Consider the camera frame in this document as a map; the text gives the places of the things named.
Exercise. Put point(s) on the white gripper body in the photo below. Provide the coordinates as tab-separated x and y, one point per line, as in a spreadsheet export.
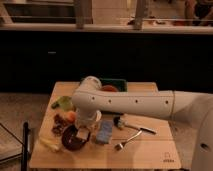
86	121

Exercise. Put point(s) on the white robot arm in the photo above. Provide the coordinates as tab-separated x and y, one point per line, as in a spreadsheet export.
192	108

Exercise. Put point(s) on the blue eraser sponge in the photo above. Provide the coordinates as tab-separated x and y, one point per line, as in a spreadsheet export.
105	132

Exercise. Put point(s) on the dark purple bowl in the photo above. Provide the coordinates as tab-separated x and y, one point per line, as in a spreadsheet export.
70	140

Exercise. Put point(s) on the orange bowl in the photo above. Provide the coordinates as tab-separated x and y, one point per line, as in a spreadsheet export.
109	88

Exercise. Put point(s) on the orange toy fruit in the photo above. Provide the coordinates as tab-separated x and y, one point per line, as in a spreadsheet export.
71	116

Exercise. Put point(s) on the brown toy food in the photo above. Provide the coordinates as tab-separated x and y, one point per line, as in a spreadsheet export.
60	123

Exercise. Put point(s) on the green toy vegetable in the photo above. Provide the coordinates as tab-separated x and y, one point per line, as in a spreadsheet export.
64	102

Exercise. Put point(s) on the pale yellow toy banana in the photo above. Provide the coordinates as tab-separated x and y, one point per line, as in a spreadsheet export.
55	147

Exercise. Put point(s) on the silver fork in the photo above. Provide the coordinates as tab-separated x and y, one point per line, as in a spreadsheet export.
122	144

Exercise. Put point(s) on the green dish rack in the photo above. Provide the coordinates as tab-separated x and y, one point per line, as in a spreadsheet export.
115	83

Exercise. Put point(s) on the black metal stand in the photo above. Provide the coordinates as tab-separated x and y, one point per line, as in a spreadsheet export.
24	144

